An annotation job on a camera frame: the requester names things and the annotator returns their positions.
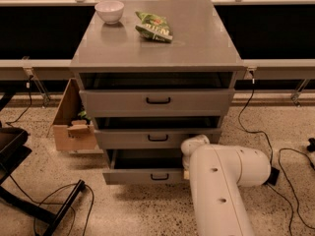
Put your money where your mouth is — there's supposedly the grey drawer cabinet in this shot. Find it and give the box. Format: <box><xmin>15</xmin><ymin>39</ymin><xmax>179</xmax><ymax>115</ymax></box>
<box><xmin>69</xmin><ymin>0</ymin><xmax>246</xmax><ymax>177</ymax></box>

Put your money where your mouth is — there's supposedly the green chip bag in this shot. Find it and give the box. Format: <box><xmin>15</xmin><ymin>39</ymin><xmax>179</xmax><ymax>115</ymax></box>
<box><xmin>135</xmin><ymin>11</ymin><xmax>173</xmax><ymax>43</ymax></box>

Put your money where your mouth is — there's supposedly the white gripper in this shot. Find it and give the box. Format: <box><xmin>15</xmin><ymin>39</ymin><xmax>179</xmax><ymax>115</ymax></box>
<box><xmin>182</xmin><ymin>155</ymin><xmax>190</xmax><ymax>180</ymax></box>

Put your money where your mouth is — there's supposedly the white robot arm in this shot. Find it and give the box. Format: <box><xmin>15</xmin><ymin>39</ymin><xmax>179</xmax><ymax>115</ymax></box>
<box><xmin>181</xmin><ymin>135</ymin><xmax>271</xmax><ymax>236</ymax></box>

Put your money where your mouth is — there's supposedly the grey bottom drawer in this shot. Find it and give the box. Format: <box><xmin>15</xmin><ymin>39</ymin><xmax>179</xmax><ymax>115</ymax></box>
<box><xmin>103</xmin><ymin>148</ymin><xmax>184</xmax><ymax>185</ymax></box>

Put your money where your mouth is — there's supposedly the grey middle drawer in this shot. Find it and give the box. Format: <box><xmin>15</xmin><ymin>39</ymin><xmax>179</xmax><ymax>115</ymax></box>
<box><xmin>94</xmin><ymin>128</ymin><xmax>221</xmax><ymax>149</ymax></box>

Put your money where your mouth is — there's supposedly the grey top drawer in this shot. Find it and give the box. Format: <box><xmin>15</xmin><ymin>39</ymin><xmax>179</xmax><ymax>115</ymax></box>
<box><xmin>80</xmin><ymin>89</ymin><xmax>234</xmax><ymax>117</ymax></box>

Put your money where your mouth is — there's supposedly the white bowl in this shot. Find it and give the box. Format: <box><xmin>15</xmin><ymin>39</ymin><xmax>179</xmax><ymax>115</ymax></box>
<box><xmin>94</xmin><ymin>0</ymin><xmax>124</xmax><ymax>25</ymax></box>

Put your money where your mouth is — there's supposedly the black cable floor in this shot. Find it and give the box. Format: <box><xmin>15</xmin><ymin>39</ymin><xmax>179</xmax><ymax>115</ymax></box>
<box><xmin>9</xmin><ymin>174</ymin><xmax>95</xmax><ymax>236</ymax></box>
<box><xmin>267</xmin><ymin>147</ymin><xmax>315</xmax><ymax>236</ymax></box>

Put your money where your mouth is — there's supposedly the black cable left floor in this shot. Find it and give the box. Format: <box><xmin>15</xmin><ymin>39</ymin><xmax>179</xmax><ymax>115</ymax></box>
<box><xmin>9</xmin><ymin>174</ymin><xmax>95</xmax><ymax>236</ymax></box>

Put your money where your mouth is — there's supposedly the grey drawer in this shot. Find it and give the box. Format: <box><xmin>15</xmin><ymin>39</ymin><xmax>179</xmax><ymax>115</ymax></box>
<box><xmin>94</xmin><ymin>128</ymin><xmax>221</xmax><ymax>149</ymax></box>
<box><xmin>80</xmin><ymin>89</ymin><xmax>234</xmax><ymax>117</ymax></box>
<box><xmin>103</xmin><ymin>148</ymin><xmax>184</xmax><ymax>185</ymax></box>

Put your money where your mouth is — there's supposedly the black chair base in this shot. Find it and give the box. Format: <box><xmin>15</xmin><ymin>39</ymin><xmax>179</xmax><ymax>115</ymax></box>
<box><xmin>0</xmin><ymin>95</ymin><xmax>94</xmax><ymax>236</ymax></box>

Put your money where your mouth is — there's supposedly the cardboard box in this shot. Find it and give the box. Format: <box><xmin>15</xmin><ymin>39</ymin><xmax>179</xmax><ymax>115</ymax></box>
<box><xmin>52</xmin><ymin>79</ymin><xmax>96</xmax><ymax>151</ymax></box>

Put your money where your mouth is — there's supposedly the black cable right floor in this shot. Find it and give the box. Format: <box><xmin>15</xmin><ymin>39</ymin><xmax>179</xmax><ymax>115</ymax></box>
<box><xmin>267</xmin><ymin>147</ymin><xmax>315</xmax><ymax>236</ymax></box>

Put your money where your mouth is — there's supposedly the black cable left wall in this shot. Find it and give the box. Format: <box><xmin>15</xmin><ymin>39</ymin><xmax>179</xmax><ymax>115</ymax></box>
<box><xmin>5</xmin><ymin>75</ymin><xmax>34</xmax><ymax>127</ymax></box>

